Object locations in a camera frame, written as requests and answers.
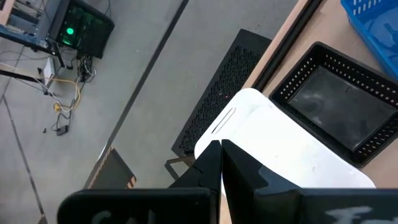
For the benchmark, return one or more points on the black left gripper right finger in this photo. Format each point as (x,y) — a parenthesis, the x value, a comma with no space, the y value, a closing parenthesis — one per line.
(280,208)

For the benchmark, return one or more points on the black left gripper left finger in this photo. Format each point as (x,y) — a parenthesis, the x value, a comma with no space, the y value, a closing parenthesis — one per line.
(140,208)

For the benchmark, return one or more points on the white plastic basket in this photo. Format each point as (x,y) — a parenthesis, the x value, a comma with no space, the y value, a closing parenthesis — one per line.
(280,146)

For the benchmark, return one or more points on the black plastic basket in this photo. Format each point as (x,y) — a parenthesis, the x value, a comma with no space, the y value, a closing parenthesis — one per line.
(339,109)

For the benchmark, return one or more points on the blue plastic basket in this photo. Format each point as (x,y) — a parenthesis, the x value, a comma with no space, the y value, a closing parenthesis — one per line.
(373,28)

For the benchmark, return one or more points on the black mat with striped edge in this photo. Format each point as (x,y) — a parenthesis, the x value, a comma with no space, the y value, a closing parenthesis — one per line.
(112,174)

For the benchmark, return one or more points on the black power adapter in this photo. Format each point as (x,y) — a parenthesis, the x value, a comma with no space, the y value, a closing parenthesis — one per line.
(62,130)

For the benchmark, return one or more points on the black perforated metal panel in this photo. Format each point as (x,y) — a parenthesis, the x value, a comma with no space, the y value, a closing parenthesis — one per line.
(224,87)

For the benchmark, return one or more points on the white power box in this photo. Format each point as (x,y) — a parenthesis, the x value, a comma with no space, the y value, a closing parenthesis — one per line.
(49,70)

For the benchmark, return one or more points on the black computer tower green light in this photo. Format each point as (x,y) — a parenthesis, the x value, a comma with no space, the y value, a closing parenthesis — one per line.
(90,34)

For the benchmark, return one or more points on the black metal rig frame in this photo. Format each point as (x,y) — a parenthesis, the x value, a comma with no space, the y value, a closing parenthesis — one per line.
(289,40)

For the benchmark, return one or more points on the grey metal stand frame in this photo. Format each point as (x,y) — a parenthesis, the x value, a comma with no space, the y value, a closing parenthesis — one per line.
(21,34)

